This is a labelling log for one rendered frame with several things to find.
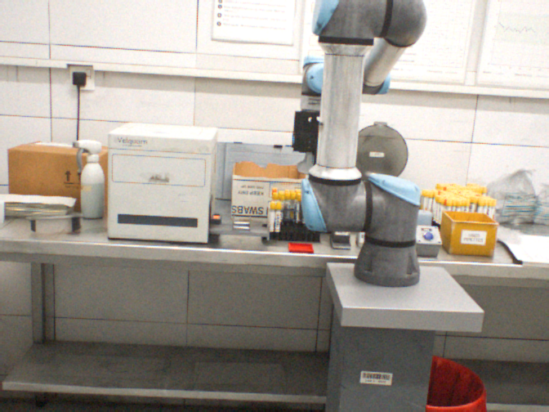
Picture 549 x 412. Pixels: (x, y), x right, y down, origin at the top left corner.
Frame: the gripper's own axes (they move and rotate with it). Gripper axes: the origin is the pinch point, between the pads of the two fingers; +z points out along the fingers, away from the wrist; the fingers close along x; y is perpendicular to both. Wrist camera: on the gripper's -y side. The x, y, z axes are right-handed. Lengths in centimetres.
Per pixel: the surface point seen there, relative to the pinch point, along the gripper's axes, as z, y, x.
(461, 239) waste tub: 13.0, -42.6, 10.1
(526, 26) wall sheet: -51, -77, -50
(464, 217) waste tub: 9.2, -47.0, -2.4
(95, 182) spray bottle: 7, 66, -9
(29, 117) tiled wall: -7, 100, -52
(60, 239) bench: 18, 70, 15
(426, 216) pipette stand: 8.5, -33.7, 2.4
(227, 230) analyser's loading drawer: 13.8, 24.4, 11.3
